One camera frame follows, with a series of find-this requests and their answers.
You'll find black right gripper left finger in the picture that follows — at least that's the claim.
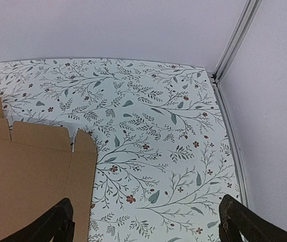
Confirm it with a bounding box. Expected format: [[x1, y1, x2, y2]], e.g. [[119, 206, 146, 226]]
[[2, 198, 75, 242]]

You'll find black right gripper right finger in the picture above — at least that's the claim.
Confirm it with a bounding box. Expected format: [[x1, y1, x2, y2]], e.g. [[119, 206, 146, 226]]
[[218, 194, 287, 242]]

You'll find brown cardboard box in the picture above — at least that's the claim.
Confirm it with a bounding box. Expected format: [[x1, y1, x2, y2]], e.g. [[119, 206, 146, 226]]
[[0, 99, 97, 241]]

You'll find floral patterned table mat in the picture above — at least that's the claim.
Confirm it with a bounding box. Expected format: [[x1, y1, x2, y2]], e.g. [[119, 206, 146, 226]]
[[0, 58, 240, 241]]

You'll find right side aluminium rail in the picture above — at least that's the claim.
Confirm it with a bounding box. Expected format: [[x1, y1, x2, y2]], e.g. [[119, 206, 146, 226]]
[[213, 78, 251, 208]]

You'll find right rear aluminium frame post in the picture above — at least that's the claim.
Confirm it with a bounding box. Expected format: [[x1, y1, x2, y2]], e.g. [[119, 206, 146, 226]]
[[212, 0, 262, 84]]

